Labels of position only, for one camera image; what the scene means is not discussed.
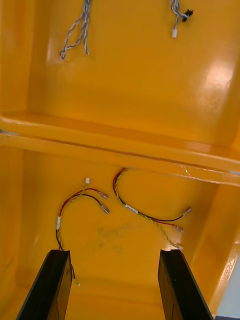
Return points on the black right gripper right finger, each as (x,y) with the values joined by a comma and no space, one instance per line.
(180,285)

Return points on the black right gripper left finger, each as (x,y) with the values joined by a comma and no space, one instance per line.
(47,285)

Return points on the yellow-orange plastic bin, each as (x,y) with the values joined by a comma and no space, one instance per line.
(140,82)
(140,245)

